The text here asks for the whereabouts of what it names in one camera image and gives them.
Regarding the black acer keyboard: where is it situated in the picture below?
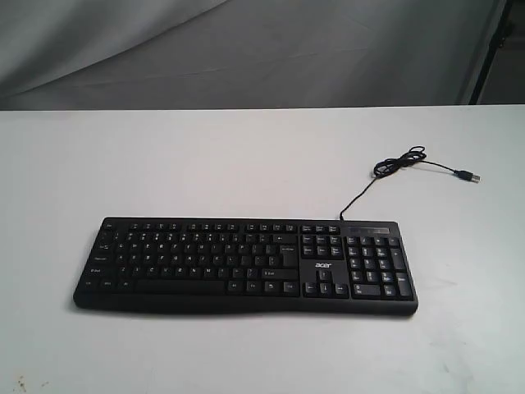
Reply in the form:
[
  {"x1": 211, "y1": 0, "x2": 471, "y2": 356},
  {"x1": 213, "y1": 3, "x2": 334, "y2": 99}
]
[{"x1": 73, "y1": 218, "x2": 418, "y2": 316}]

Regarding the grey backdrop cloth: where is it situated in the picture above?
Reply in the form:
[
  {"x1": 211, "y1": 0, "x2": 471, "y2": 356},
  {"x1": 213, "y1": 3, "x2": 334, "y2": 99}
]
[{"x1": 1, "y1": 1, "x2": 510, "y2": 110}]

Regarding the black stand pole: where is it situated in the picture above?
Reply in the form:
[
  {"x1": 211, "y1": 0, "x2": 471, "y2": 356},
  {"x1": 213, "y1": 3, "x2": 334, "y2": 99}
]
[{"x1": 468, "y1": 1, "x2": 514, "y2": 105}]

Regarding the black usb cable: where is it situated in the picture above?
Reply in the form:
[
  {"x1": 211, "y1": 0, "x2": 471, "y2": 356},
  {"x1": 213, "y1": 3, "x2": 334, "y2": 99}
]
[{"x1": 339, "y1": 144, "x2": 482, "y2": 221}]

